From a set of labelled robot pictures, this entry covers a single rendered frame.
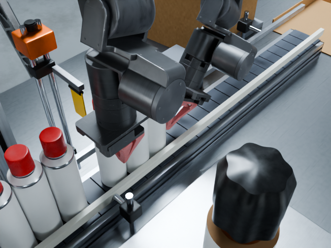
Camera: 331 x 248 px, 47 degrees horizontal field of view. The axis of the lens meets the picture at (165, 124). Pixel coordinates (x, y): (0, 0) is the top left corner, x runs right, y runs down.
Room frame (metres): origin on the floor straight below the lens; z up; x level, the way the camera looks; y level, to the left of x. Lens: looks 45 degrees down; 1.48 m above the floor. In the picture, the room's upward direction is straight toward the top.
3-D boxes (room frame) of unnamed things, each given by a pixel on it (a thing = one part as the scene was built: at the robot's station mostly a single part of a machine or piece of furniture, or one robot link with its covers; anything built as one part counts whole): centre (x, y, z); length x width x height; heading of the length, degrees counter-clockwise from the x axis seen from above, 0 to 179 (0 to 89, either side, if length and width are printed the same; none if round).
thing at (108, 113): (0.39, 0.07, 1.13); 0.10 x 0.07 x 0.07; 137
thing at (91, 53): (0.38, 0.06, 1.19); 0.07 x 0.06 x 0.07; 52
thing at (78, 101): (0.43, 0.13, 1.09); 0.03 x 0.01 x 0.06; 46
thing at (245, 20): (0.88, -0.23, 0.91); 0.07 x 0.03 x 0.17; 46
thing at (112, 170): (0.45, 0.10, 0.98); 0.05 x 0.05 x 0.20
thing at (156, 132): (0.52, 0.02, 0.98); 0.05 x 0.05 x 0.20
